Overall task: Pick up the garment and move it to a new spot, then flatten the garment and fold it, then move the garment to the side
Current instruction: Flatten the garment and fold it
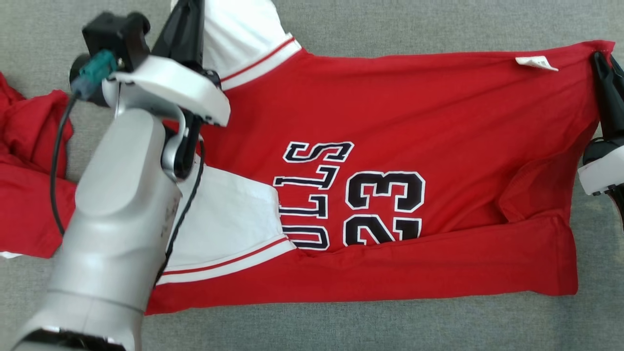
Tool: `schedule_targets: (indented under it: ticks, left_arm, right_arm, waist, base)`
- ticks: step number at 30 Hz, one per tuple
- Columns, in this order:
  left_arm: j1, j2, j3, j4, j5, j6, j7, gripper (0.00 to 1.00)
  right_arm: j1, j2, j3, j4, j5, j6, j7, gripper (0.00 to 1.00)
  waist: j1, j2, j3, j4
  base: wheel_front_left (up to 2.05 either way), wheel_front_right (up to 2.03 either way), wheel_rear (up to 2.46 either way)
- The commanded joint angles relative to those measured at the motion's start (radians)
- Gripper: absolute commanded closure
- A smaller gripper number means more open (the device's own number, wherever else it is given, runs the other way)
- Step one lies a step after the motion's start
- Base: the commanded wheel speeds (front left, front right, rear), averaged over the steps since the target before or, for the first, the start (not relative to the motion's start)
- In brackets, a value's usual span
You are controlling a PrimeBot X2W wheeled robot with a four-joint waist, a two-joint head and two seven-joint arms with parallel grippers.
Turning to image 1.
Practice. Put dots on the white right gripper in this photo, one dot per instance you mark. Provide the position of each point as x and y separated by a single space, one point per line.
604 170

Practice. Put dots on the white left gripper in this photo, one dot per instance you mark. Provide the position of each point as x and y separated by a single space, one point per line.
175 83

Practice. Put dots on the red shorts white stripe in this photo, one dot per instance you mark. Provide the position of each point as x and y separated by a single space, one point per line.
29 195

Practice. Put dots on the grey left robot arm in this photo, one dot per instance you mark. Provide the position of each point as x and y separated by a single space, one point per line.
112 219

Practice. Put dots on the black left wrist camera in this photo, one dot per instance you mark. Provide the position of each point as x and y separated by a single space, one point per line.
117 36

